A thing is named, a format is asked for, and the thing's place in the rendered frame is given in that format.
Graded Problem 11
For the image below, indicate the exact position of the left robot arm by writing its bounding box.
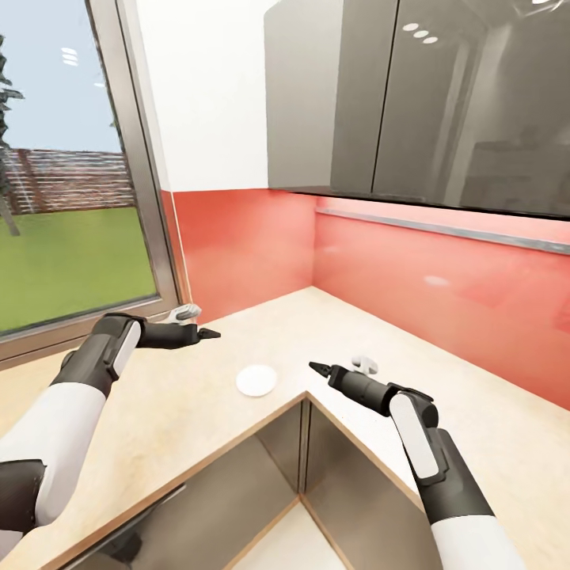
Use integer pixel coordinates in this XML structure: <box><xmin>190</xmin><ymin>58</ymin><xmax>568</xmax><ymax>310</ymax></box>
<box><xmin>0</xmin><ymin>303</ymin><xmax>221</xmax><ymax>562</ymax></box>

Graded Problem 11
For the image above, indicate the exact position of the saucer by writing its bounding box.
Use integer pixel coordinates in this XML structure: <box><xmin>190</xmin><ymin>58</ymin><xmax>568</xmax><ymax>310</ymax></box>
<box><xmin>236</xmin><ymin>365</ymin><xmax>278</xmax><ymax>397</ymax></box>

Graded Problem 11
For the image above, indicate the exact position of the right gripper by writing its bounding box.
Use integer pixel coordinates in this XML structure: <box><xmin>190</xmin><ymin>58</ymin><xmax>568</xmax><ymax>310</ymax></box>
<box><xmin>308</xmin><ymin>362</ymin><xmax>377</xmax><ymax>408</ymax></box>

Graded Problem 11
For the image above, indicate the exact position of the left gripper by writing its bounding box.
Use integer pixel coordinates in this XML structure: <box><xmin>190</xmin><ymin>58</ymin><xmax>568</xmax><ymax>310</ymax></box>
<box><xmin>156</xmin><ymin>321</ymin><xmax>221</xmax><ymax>351</ymax></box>

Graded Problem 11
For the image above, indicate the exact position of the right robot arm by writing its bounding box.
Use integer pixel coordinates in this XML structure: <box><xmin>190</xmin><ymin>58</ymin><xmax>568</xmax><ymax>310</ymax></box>
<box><xmin>308</xmin><ymin>353</ymin><xmax>527</xmax><ymax>570</ymax></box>

